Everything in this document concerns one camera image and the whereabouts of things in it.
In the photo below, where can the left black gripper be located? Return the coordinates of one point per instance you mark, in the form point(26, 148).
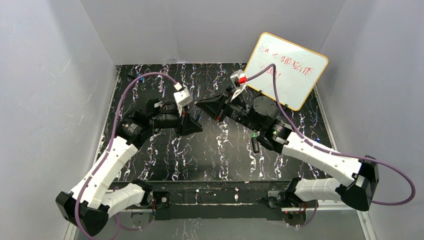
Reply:
point(181, 121)

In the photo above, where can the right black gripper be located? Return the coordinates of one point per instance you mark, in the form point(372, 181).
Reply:
point(223, 108)

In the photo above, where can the green black highlighter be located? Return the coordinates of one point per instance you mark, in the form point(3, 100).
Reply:
point(255, 143)

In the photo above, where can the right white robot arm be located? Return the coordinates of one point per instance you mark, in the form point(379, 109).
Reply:
point(352, 181)

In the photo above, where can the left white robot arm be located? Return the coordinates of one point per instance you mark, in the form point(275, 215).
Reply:
point(89, 205)

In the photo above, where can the blue capped black marker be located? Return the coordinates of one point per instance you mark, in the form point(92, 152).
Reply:
point(135, 76)

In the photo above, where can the yellow framed whiteboard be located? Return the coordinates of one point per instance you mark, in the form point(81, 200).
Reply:
point(295, 75)

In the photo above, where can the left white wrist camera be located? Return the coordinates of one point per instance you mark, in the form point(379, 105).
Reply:
point(182, 97)

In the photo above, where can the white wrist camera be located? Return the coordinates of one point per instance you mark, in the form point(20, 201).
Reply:
point(182, 97)
point(239, 81)

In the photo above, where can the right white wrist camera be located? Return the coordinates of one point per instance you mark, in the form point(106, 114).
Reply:
point(239, 81)

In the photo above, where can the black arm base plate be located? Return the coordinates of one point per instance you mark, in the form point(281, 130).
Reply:
point(171, 200)

